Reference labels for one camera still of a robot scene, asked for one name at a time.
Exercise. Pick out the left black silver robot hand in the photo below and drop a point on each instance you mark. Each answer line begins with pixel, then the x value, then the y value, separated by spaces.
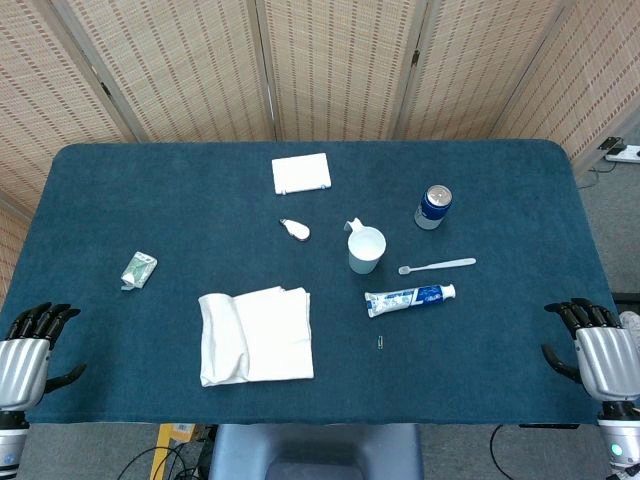
pixel 22 367

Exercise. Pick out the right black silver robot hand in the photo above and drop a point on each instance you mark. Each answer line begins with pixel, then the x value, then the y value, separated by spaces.
pixel 607 360

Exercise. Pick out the white toothbrush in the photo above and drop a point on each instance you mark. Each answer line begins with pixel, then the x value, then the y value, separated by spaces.
pixel 440 265

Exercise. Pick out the blue white toothpaste tube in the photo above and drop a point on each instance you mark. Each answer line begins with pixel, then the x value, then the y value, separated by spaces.
pixel 407 299

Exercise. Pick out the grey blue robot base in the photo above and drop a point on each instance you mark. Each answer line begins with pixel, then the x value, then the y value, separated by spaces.
pixel 320 450

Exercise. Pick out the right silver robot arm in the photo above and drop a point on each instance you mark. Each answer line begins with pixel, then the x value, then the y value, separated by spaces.
pixel 620 445

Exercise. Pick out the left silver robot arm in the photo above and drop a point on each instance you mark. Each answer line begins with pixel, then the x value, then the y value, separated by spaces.
pixel 11 445

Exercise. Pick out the dark blue tablecloth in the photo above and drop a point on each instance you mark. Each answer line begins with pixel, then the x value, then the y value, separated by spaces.
pixel 475 360

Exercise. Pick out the green white tissue pack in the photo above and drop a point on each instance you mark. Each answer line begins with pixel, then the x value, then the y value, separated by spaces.
pixel 139 270

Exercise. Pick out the yellow cardboard box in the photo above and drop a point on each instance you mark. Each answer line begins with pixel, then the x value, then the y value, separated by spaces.
pixel 167 445

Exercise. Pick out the white power strip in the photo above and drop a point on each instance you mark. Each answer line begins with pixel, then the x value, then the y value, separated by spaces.
pixel 627 153

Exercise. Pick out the black plug adapter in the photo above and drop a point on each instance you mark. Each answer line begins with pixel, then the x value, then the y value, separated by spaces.
pixel 611 145

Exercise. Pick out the blue silver drink can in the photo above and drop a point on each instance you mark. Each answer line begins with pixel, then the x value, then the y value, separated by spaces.
pixel 432 210

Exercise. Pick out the folded white towel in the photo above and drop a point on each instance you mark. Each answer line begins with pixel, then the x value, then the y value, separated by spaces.
pixel 260 335

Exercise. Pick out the small correction tape dispenser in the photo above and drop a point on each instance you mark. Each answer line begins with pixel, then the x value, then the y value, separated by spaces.
pixel 298 231

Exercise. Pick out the flat white plastic box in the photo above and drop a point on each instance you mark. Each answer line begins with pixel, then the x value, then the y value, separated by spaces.
pixel 301 172

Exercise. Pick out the woven bamboo folding screen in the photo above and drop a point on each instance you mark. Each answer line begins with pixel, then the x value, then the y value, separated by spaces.
pixel 190 65

